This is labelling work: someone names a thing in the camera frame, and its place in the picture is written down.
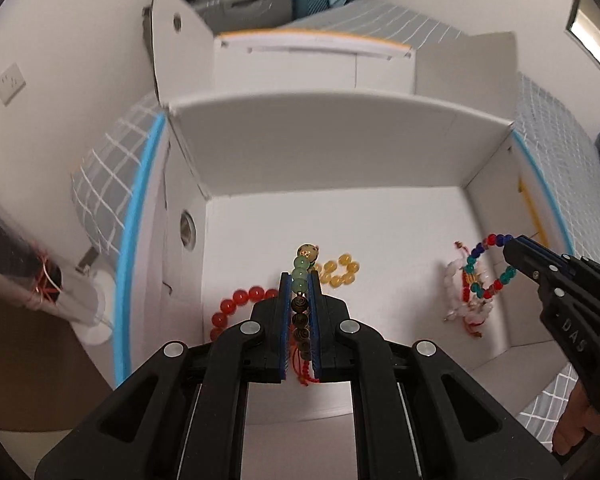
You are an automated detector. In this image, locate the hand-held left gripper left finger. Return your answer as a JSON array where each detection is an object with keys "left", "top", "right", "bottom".
[{"left": 35, "top": 271, "right": 289, "bottom": 480}]

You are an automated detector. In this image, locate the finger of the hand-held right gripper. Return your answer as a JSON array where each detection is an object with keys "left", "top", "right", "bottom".
[
  {"left": 502, "top": 236, "right": 557, "bottom": 287},
  {"left": 524, "top": 236, "right": 577, "bottom": 272}
]

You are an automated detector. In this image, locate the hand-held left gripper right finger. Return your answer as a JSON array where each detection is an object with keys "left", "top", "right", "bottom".
[{"left": 308, "top": 271, "right": 564, "bottom": 480}]

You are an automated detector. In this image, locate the multicoloured bead bracelet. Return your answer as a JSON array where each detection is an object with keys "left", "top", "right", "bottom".
[{"left": 463, "top": 232, "right": 519, "bottom": 302}]

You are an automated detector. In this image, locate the red bead bracelet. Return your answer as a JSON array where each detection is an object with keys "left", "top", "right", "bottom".
[{"left": 209, "top": 285, "right": 282, "bottom": 344}]

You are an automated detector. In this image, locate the green and brown bead bracelet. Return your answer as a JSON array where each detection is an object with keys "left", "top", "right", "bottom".
[{"left": 288, "top": 243, "right": 324, "bottom": 389}]

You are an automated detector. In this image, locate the red cord bracelet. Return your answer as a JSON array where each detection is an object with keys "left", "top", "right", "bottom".
[{"left": 454, "top": 241, "right": 487, "bottom": 337}]

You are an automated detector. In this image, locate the white cardboard box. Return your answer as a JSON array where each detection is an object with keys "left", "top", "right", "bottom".
[{"left": 141, "top": 0, "right": 573, "bottom": 423}]

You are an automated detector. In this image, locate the person's right hand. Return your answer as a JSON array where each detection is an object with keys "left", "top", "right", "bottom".
[{"left": 551, "top": 376, "right": 600, "bottom": 457}]

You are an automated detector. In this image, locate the white board with blue edge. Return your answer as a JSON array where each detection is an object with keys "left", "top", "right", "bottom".
[{"left": 111, "top": 110, "right": 576, "bottom": 391}]

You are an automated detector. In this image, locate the white round base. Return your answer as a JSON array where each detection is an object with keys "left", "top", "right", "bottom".
[{"left": 74, "top": 250, "right": 117, "bottom": 346}]

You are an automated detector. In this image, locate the window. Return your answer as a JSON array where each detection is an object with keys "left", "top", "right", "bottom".
[{"left": 564, "top": 0, "right": 600, "bottom": 84}]

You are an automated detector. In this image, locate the red rubber band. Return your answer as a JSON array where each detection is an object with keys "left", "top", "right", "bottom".
[{"left": 32, "top": 252, "right": 63, "bottom": 303}]

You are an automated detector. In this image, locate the white box with yellow edge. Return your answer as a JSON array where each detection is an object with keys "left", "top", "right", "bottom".
[{"left": 212, "top": 30, "right": 416, "bottom": 95}]

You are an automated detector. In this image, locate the black roll in clear plastic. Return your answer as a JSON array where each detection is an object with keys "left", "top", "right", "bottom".
[{"left": 0, "top": 195, "right": 101, "bottom": 328}]

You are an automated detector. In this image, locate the yellow bead bracelet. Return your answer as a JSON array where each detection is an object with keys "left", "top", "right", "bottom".
[{"left": 313, "top": 253, "right": 361, "bottom": 290}]

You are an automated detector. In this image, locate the white bead bracelet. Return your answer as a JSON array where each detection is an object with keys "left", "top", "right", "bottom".
[{"left": 442, "top": 258, "right": 497, "bottom": 324}]

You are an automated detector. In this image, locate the white wall socket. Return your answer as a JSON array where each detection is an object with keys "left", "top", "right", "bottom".
[{"left": 0, "top": 62, "right": 27, "bottom": 107}]

